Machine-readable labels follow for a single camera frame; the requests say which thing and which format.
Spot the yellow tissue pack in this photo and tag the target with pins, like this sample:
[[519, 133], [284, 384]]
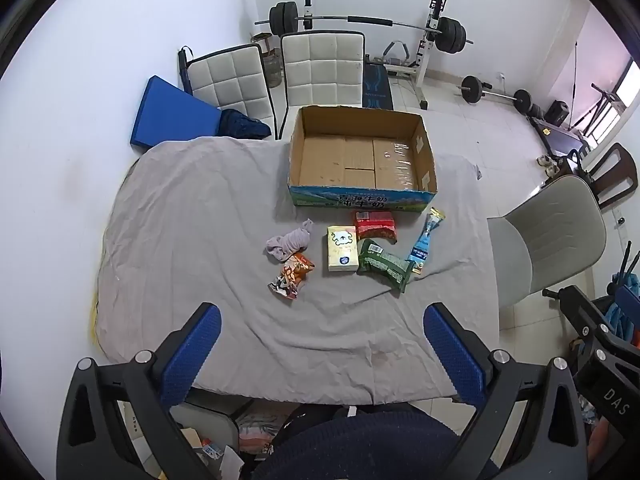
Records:
[[341, 252]]

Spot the short barbell with black plates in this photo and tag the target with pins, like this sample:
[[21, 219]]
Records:
[[470, 87]]

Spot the black blue weight bench pad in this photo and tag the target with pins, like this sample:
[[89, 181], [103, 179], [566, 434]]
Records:
[[377, 85]]

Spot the grey table cloth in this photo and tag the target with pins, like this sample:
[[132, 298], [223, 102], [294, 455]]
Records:
[[225, 260]]

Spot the colourful plastic bag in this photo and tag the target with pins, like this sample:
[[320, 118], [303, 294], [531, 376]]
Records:
[[257, 435]]

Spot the window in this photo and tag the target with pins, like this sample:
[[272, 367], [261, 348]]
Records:
[[631, 85]]

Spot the green snack packet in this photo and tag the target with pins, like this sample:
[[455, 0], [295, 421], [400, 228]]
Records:
[[387, 262]]

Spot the long barbell with black plates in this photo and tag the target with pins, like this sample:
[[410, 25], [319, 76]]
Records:
[[370, 20]]

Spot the orange snack packet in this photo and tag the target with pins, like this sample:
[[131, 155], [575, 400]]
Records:
[[292, 275]]

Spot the person's dark blue sweater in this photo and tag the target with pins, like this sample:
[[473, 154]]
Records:
[[360, 450]]

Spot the grey sock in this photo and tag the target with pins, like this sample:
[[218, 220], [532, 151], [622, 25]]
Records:
[[290, 242]]

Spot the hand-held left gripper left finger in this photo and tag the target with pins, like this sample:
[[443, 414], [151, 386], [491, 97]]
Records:
[[192, 355]]

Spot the white shoe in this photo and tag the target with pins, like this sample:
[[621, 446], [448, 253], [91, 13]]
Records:
[[543, 161], [552, 170]]

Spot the black treadmill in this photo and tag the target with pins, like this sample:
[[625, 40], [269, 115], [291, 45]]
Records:
[[560, 140]]

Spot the blue white tube packet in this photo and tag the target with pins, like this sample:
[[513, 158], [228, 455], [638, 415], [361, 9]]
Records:
[[422, 247]]

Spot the red snack packet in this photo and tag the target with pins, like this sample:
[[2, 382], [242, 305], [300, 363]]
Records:
[[375, 225]]

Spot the grey shell chair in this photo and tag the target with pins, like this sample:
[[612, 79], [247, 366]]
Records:
[[550, 225]]

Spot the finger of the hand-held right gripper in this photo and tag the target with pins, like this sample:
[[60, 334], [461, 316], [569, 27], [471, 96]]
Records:
[[629, 297], [585, 320]]

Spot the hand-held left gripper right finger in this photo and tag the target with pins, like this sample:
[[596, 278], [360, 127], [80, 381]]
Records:
[[452, 355]]

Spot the white padded chair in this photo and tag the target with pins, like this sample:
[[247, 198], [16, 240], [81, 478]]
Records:
[[322, 67], [225, 80]]

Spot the cardboard box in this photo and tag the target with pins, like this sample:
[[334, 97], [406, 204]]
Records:
[[350, 160]]

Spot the dark wooden chair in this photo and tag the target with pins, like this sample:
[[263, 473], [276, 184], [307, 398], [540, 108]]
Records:
[[627, 160]]

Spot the dark blue cloth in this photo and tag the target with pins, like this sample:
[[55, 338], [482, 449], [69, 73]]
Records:
[[242, 125]]

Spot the blue folded mat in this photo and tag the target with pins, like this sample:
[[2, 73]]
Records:
[[170, 115]]

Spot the blue plastic bag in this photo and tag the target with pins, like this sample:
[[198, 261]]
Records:
[[611, 317]]

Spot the black speaker box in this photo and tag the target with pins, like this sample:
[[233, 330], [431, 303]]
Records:
[[556, 112]]

